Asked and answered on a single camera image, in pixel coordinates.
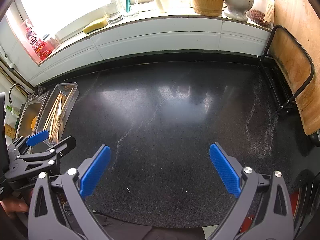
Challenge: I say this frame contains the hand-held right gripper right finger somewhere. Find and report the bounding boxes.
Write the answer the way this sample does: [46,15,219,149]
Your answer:
[209,142,294,240]

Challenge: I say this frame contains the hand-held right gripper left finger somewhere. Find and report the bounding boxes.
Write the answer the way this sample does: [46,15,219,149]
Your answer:
[27,144,112,240]

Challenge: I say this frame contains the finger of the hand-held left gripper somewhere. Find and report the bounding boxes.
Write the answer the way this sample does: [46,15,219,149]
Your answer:
[7,129,50,156]
[5,135,77,180]

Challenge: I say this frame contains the pile of wooden chopsticks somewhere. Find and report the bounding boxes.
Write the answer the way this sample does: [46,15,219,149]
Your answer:
[44,86,75,142]

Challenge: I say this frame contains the clear plastic container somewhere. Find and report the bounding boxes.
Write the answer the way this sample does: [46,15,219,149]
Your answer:
[35,82,80,147]

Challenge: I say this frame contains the person's left hand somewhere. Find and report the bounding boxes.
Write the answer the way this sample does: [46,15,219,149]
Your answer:
[0,196,29,219]

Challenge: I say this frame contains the green and white bottle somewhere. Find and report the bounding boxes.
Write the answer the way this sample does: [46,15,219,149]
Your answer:
[6,104,20,117]

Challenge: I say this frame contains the steel sink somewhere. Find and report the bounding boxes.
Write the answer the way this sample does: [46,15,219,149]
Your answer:
[16,91,49,140]

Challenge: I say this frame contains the steel faucet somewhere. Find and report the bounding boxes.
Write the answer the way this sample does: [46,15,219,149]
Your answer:
[8,83,32,103]

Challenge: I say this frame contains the red plastic object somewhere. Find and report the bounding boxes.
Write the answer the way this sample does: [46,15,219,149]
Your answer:
[241,190,300,233]

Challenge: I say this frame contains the red dish soap bottle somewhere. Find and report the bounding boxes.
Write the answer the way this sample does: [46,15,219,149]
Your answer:
[21,19,52,60]

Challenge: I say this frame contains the glass jar dark lid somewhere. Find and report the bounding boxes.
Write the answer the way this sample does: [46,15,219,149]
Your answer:
[41,34,60,53]

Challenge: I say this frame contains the yellow sponge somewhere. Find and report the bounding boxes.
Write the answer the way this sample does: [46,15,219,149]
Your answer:
[82,17,108,34]

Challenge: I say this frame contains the wooden cutting board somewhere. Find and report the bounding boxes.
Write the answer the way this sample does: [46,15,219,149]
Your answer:
[269,0,320,136]

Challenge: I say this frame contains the clear drinking glass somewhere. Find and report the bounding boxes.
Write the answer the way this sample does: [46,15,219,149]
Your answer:
[102,0,124,25]

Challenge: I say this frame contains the glass jar chili flakes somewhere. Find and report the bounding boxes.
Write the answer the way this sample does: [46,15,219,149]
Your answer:
[247,0,275,28]

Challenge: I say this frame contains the stone mortar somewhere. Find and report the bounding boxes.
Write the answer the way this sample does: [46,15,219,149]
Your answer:
[223,0,255,22]

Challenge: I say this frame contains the black wire rack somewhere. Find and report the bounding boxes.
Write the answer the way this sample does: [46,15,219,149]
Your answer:
[259,25,315,115]

